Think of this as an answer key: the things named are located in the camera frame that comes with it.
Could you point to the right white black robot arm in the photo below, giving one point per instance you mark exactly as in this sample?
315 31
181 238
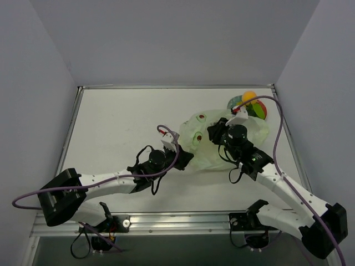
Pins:
319 225

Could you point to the green fake fruit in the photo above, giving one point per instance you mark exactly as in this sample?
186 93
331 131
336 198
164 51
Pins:
258 110

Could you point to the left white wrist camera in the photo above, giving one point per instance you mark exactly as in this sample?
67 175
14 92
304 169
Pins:
169 141

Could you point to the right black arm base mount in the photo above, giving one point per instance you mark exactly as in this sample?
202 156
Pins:
243 221

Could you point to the orange fake fruit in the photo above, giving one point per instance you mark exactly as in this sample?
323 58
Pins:
248 95

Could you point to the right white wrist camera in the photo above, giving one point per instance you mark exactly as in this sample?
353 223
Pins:
239 118

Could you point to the red teal floral plate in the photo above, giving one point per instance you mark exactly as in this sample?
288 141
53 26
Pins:
236 101

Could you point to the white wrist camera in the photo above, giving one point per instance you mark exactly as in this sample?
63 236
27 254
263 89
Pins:
169 141
239 118

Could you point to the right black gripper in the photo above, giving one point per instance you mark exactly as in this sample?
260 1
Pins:
216 133

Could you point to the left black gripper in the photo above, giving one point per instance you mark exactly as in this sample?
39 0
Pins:
180 159

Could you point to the aluminium front rail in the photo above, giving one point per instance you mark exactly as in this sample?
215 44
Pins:
151 224

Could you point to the light green plastic bag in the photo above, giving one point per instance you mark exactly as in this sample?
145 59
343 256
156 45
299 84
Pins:
193 138

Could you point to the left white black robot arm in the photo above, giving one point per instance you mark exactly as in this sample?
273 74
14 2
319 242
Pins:
67 197

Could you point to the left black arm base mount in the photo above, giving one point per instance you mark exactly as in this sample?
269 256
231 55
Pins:
113 221

